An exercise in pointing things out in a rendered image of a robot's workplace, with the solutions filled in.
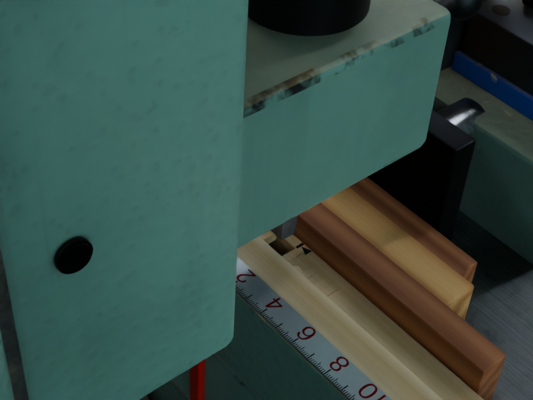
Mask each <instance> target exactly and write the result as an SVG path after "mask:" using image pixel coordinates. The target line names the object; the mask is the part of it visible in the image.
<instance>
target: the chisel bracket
mask: <svg viewBox="0 0 533 400"><path fill-rule="evenodd" d="M450 23H451V13H450V12H449V11H448V9H446V8H445V7H443V6H441V5H440V4H438V3H437V2H434V1H433V0H370V9H369V12H368V14H367V15H366V17H365V18H364V19H363V20H362V21H361V22H360V23H358V24H357V25H356V26H354V27H352V28H350V29H348V30H345V31H343V32H341V33H335V34H332V35H325V36H316V37H305V36H295V35H289V34H285V33H279V32H276V31H274V30H271V29H268V28H265V27H263V26H261V25H259V24H257V23H256V22H254V21H253V20H251V19H250V18H249V17H247V50H246V67H245V85H244V103H243V138H242V156H241V173H240V207H239V226H238V244H237V248H239V247H241V246H243V245H245V244H246V243H248V242H250V241H252V240H254V239H255V238H257V237H259V236H261V235H263V234H264V233H267V232H268V231H270V230H272V229H274V228H275V227H277V226H279V225H281V224H282V223H284V222H286V221H288V220H290V219H291V218H293V217H296V216H297V215H298V214H300V213H303V212H305V211H306V210H308V209H310V208H312V207H314V206H315V205H317V204H319V203H321V202H322V201H324V200H326V199H328V198H330V197H331V196H333V195H335V194H337V193H339V192H340V191H342V190H344V189H346V188H348V187H350V186H351V185H353V184H355V183H357V182H358V181H360V180H362V179H364V178H366V177H367V176H369V175H372V174H373V173H375V172H376V171H379V170H381V169H382V168H384V167H386V166H388V165H390V164H391V163H393V162H395V161H397V160H399V159H400V158H402V157H404V156H406V155H408V154H409V153H411V152H413V151H415V150H417V149H418V148H420V147H421V146H422V145H423V144H424V142H425V141H426V137H427V133H428V126H429V122H430V118H431V112H432V107H433V103H434V99H435V92H436V88H437V84H438V80H439V73H440V69H441V65H442V61H443V53H444V49H445V46H446V42H447V34H448V30H449V26H450Z"/></svg>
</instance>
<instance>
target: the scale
mask: <svg viewBox="0 0 533 400"><path fill-rule="evenodd" d="M236 293H237V294H238V295H239V296H240V297H241V298H242V299H243V300H245V301H246V302H247V303H248V304H249V305H250V306H251V307H252V308H253V309H254V310H255V311H256V312H257V313H258V314H259V315H260V316H261V317H263V318H264V319H265V320H266V321H267V322H268V323H269V324H270V325H271V326H272V327H273V328H274V329H275V330H276V331H277V332H278V333H279V334H280V335H282V336H283V337H284V338H285V339H286V340H287V341H288V342H289V343H290V344H291V345H292V346H293V347H294V348H295V349H296V350H297V351H298V352H300V353H301V354H302V355H303V356H304V357H305V358H306V359H307V360H308V361H309V362H310V363H311V364H312V365H313V366H314V367H315V368H316V369H317V370H318V371H319V372H320V373H321V374H322V375H323V376H324V377H325V378H326V379H327V380H328V381H329V382H330V383H331V384H332V385H333V386H334V387H335V388H337V389H338V390H339V391H340V392H341V393H342V394H343V395H344V396H345V397H346V398H347V399H348V400H392V399H391V398H390V397H389V396H388V395H387V394H386V393H384V392H383V391H382V390H381V389H380V388H379V387H378V386H377V385H376V384H375V383H373V382H372V381H371V380H370V379H369V378H368V377H367V376H366V375H365V374H364V373H362V372H361V371H360V370H359V369H358V368H357V367H356V366H355V365H354V364H353V363H352V362H351V361H350V360H349V359H348V358H347V357H346V356H345V355H344V354H343V353H341V352H340V351H339V350H338V349H337V348H336V347H335V346H334V345H333V344H331V343H330V342H329V341H328V340H327V339H326V338H325V337H324V336H323V335H322V334H320V333H319V332H318V331H317V330H316V329H315V328H314V327H313V326H312V325H310V324H309V323H308V322H307V321H306V320H305V319H304V318H303V317H302V316H301V315H300V314H299V313H298V312H297V311H296V310H295V309H294V308H293V307H292V306H291V305H289V304H288V303H287V302H286V301H285V300H284V299H283V298H282V297H281V296H280V295H278V294H277V293H276V292H275V291H274V290H273V289H272V288H271V287H270V286H269V285H267V284H266V283H265V282H264V281H263V280H262V279H261V278H260V277H259V276H258V275H257V274H256V273H254V272H253V270H252V269H250V268H249V266H247V265H246V264H245V263H244V262H243V261H242V260H241V259H240V258H239V257H238V256H237V261H236Z"/></svg>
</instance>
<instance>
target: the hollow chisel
mask: <svg viewBox="0 0 533 400"><path fill-rule="evenodd" d="M296 228H297V216H296V217H293V218H291V219H290V220H288V221H286V222H284V223H282V224H281V225H279V226H277V227H275V228H274V229H272V230H271V232H272V233H274V234H275V235H276V236H277V237H278V238H279V239H281V240H284V239H286V238H287V237H289V236H291V235H293V234H295V232H296Z"/></svg>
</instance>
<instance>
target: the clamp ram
mask: <svg viewBox="0 0 533 400"><path fill-rule="evenodd" d="M484 112H485V111H484V109H483V108H482V107H481V105H480V104H479V103H477V102H476V101H474V100H473V99H471V98H463V99H461V100H459V101H457V102H455V103H453V104H451V105H449V106H446V107H444V108H442V109H441V110H439V111H437V112H435V111H434V110H432V112H431V118H430V122H429V126H428V133H427V137H426V141H425V142H424V144H423V145H422V146H421V147H420V148H418V149H417V150H415V151H413V152H411V153H409V154H408V155H406V156H404V157H402V158H400V159H399V160H397V161H395V162H393V163H391V164H390V165H388V166H386V167H384V168H382V169H381V170H379V171H376V172H375V173H373V174H372V175H369V176H367V177H368V178H369V179H371V180H372V181H373V182H374V183H376V184H377V185H379V186H380V187H381V188H382V189H383V190H385V191H386V192H387V193H389V194H390V195H392V196H393V197H394V198H395V199H396V200H398V201H399V202H400V203H402V204H403V205H404V206H406V207H407V208H408V209H410V210H411V211H412V212H413V213H415V214H416V215H417V216H418V217H420V218H421V219H423V220H424V221H426V222H427V223H428V224H429V225H430V226H431V227H433V228H434V229H436V230H437V231H438V232H439V233H441V234H442V235H444V236H445V237H446V238H447V239H448V240H450V241H451V238H452V235H453V232H454V226H455V222H456V219H457V216H458V210H459V207H460V203H461V200H462V195H463V191H464V188H465V185H466V179H467V175H468V172H469V169H470V163H471V160H472V156H473V153H474V147H475V144H476V140H475V139H474V138H475V132H474V120H475V117H477V116H479V115H480V114H482V113H484Z"/></svg>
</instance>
